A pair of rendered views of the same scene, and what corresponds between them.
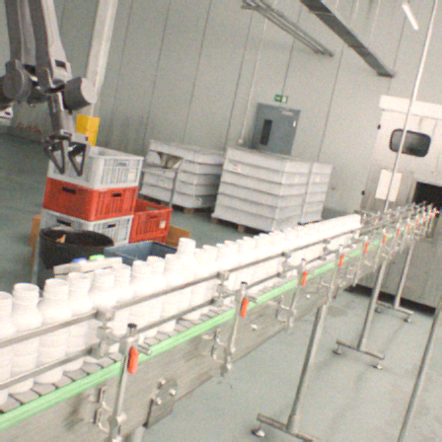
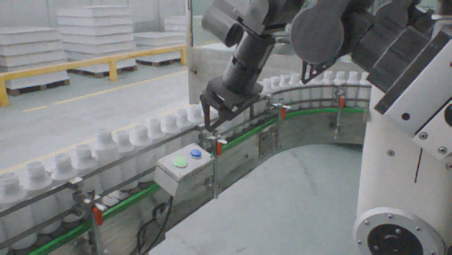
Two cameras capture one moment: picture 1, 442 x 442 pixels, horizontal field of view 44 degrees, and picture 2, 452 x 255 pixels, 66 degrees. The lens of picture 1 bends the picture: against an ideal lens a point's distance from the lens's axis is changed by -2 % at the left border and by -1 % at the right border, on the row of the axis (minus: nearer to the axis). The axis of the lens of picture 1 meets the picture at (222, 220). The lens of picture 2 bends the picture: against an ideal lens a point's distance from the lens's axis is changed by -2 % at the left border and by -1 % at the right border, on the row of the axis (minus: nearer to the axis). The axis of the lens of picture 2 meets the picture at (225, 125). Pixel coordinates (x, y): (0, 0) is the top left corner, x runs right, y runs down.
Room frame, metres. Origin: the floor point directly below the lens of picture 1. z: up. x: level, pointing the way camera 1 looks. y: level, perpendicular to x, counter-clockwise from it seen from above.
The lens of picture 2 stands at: (1.98, 0.51, 1.50)
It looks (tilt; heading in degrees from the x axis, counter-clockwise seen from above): 20 degrees down; 190
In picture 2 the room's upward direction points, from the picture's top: straight up
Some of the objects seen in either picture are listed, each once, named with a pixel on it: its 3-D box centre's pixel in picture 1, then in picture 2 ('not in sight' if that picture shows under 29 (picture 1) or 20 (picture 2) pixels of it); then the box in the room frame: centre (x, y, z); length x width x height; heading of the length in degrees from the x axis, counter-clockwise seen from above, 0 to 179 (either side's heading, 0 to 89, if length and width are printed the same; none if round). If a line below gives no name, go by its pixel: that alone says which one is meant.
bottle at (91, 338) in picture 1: (97, 315); (182, 134); (0.95, 0.19, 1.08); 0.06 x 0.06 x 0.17
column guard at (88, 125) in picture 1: (84, 142); not in sight; (11.27, 3.08, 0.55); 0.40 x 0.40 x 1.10; 65
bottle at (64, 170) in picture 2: (203, 279); (67, 187); (1.33, 0.02, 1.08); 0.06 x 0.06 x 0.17
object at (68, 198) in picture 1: (92, 196); not in sight; (3.92, 0.95, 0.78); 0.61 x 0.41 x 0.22; 162
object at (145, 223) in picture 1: (132, 217); not in sight; (4.60, 0.74, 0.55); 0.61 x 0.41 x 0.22; 158
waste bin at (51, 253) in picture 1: (69, 286); not in sight; (3.24, 0.83, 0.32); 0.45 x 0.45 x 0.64
